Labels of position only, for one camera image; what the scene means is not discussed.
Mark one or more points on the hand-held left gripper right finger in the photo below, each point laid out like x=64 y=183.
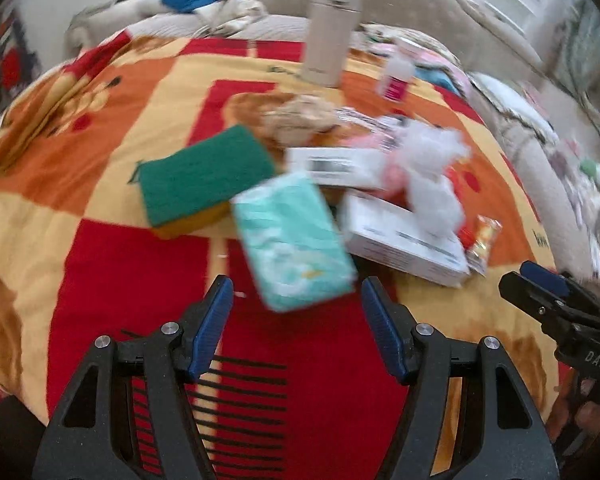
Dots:
x=380 y=325

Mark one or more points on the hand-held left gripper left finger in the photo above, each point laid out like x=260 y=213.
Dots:
x=212 y=325

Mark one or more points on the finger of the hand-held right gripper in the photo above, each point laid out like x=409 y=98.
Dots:
x=542 y=277
x=525 y=292

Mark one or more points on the teal tissue pack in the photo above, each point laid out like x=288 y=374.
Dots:
x=290 y=240

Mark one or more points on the red yellow snack packet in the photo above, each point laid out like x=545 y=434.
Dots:
x=482 y=240

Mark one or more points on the white blue striped box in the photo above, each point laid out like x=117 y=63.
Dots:
x=395 y=245

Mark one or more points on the red orange printed blanket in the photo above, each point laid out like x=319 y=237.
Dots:
x=130 y=270

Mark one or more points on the pile of pale clothes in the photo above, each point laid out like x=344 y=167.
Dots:
x=555 y=150

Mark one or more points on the green and yellow sponge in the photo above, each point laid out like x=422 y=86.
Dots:
x=200 y=175

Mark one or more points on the white barcode box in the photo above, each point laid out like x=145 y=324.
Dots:
x=330 y=165

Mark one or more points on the pink plastic packet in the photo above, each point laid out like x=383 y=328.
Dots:
x=375 y=132

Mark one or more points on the crumpled beige paper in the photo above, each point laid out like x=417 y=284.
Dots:
x=300 y=115

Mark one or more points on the small white pink-label bottle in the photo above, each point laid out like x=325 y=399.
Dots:
x=395 y=85

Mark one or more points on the pink and blue cloth pile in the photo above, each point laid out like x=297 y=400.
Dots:
x=430 y=60

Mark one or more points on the white thermos bottle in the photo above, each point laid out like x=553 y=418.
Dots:
x=330 y=30

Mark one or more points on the crumpled beige cloth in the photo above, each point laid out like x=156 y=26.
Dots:
x=230 y=15

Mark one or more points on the beige upholstered sofa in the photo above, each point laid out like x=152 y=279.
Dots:
x=100 y=25

